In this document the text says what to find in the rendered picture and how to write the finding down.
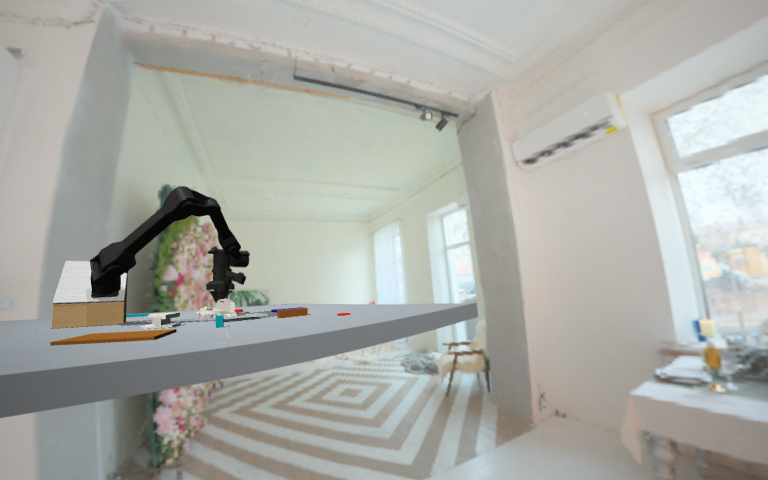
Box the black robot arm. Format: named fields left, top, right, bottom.
left=90, top=186, right=250, bottom=298

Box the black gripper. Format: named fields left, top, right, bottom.
left=207, top=265, right=234, bottom=302

